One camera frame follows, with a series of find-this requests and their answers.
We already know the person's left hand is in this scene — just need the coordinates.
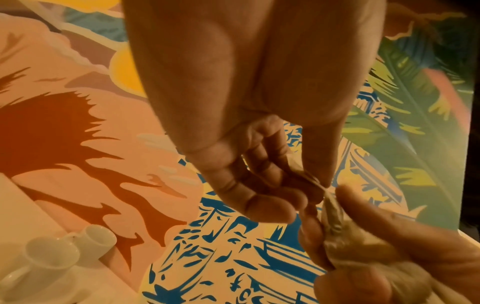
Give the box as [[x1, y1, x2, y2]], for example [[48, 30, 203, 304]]
[[119, 0, 388, 225]]

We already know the bunch of tea bags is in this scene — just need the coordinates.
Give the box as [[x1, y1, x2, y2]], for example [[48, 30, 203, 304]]
[[295, 169, 436, 304]]

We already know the small white cup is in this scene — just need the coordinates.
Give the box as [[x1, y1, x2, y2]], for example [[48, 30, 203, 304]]
[[63, 223, 119, 265], [0, 235, 82, 301]]

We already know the person's right hand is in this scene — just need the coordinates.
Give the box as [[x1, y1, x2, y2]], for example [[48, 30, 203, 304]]
[[297, 183, 480, 304]]

